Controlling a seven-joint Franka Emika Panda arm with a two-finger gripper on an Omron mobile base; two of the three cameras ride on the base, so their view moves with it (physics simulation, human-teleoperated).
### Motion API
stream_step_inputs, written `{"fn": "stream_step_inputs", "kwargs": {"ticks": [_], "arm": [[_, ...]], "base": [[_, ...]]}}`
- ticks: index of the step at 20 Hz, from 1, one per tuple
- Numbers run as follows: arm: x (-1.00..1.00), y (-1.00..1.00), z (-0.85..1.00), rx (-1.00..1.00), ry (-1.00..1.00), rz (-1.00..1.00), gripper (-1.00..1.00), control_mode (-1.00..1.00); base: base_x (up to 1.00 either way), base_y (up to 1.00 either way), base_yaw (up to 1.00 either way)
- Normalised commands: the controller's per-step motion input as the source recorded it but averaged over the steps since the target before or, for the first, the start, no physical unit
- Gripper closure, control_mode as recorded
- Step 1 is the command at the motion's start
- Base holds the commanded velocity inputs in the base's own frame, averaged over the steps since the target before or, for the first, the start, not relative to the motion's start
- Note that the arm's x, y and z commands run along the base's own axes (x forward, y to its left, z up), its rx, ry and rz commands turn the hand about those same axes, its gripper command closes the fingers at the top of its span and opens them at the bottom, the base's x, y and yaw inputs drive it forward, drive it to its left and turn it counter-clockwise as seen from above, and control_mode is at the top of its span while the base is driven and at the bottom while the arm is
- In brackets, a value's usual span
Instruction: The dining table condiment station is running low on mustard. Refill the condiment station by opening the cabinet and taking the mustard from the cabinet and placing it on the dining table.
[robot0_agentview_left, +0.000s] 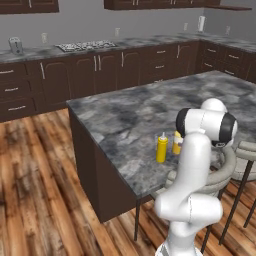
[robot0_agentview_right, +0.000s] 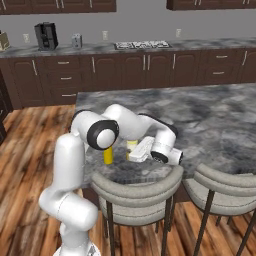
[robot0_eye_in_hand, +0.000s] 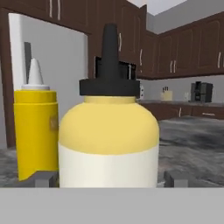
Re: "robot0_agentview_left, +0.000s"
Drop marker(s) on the yellow mustard squeeze bottle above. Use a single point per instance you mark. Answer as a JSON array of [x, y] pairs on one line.
[[162, 150]]

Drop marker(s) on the black gas hob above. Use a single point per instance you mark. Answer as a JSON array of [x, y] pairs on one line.
[[86, 45]]

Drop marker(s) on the dark brown wall shelf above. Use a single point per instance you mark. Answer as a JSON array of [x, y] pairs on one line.
[[235, 7]]

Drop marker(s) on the dark brown wall cupboard run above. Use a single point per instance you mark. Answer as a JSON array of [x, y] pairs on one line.
[[160, 4], [26, 5]]

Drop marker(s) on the grey cushioned bar stool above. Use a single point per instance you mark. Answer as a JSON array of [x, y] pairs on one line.
[[246, 154], [224, 173]]

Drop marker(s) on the yellow bottle with white label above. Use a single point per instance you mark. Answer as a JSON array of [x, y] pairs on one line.
[[176, 145]]

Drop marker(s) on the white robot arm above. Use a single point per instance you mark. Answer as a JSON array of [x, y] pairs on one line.
[[195, 173]]

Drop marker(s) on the white wall socket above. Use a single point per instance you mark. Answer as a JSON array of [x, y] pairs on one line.
[[185, 26], [227, 30], [117, 31], [44, 37]]

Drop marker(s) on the white paper towel roll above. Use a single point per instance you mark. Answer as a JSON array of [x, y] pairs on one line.
[[201, 23]]

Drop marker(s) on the dark brown base cupboard run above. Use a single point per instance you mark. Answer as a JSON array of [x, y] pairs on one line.
[[230, 60], [83, 75]]

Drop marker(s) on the dark island with marble top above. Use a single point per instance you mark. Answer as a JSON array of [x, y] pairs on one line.
[[133, 113]]

